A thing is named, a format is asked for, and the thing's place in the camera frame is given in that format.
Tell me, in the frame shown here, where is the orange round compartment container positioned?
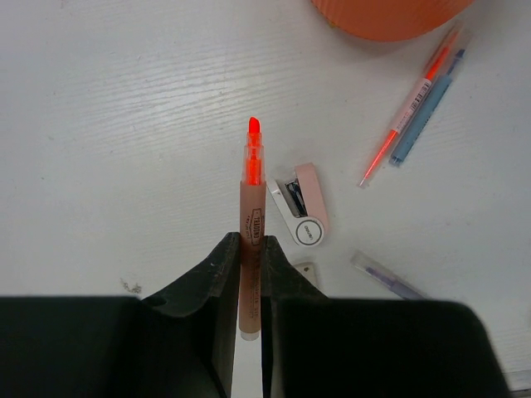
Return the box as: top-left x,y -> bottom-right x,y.
312,0 -> 473,42

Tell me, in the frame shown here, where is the pink white mini stapler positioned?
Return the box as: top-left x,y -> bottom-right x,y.
266,163 -> 329,247

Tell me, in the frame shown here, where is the long beige eraser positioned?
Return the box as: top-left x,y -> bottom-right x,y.
294,262 -> 319,289

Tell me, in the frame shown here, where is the orange highlighter pen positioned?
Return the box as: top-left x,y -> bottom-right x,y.
238,117 -> 266,341

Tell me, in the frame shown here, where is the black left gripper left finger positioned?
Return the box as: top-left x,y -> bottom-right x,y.
142,232 -> 240,397

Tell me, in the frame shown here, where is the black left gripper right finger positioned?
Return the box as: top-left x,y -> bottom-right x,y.
261,235 -> 327,397

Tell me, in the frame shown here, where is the purple clear gel pen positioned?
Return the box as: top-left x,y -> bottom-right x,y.
351,250 -> 429,300

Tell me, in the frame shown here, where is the blue clear gel pen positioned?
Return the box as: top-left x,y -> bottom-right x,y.
389,46 -> 466,167

